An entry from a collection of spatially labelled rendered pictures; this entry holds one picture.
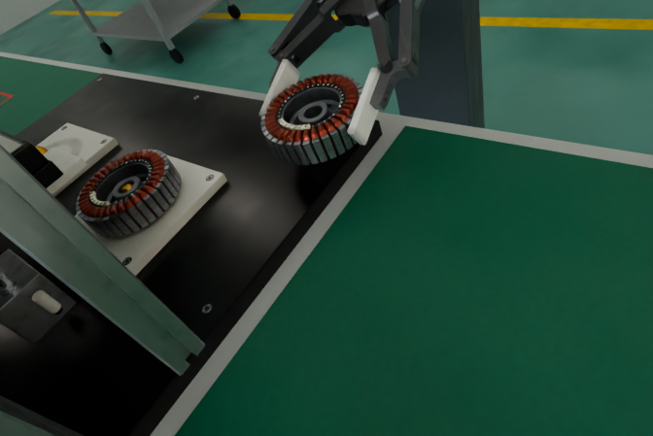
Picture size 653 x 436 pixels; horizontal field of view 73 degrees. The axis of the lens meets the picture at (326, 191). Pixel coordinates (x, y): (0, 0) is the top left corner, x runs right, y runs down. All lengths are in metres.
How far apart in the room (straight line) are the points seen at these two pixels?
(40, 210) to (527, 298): 0.33
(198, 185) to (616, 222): 0.41
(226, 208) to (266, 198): 0.05
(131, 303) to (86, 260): 0.05
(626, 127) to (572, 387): 1.42
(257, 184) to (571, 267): 0.32
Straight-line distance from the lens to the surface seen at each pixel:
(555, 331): 0.37
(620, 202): 0.45
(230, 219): 0.48
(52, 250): 0.30
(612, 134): 1.69
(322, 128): 0.42
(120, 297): 0.34
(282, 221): 0.45
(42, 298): 0.49
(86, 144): 0.75
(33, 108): 1.10
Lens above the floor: 1.08
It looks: 42 degrees down
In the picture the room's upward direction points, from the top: 22 degrees counter-clockwise
